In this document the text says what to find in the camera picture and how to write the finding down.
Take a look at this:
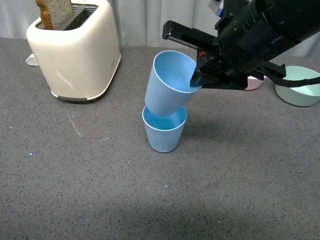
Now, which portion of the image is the green bowl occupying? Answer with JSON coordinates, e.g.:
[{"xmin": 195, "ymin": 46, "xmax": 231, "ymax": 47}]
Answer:
[{"xmin": 275, "ymin": 66, "xmax": 320, "ymax": 107}]

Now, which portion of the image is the slice of brown bread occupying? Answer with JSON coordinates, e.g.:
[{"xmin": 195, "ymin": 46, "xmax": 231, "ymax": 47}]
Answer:
[{"xmin": 35, "ymin": 0, "xmax": 74, "ymax": 30}]

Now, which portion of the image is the blue cup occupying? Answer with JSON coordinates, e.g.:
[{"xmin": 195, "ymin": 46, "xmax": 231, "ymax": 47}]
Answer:
[
  {"xmin": 145, "ymin": 50, "xmax": 202, "ymax": 117},
  {"xmin": 141, "ymin": 106, "xmax": 188, "ymax": 153}
]

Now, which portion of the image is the pink bowl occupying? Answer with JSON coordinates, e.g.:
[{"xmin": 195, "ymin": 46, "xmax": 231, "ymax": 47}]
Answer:
[{"xmin": 244, "ymin": 76, "xmax": 266, "ymax": 91}]

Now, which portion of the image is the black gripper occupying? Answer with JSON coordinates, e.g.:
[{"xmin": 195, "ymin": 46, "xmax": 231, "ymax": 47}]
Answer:
[{"xmin": 162, "ymin": 9, "xmax": 295, "ymax": 90}]

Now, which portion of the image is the cream white toaster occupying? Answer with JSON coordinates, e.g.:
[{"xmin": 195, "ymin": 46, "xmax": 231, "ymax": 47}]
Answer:
[{"xmin": 26, "ymin": 0, "xmax": 121, "ymax": 101}]

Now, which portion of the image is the white toaster lever knob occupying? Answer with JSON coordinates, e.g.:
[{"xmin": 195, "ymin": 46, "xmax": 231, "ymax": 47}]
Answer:
[{"xmin": 25, "ymin": 53, "xmax": 39, "ymax": 67}]

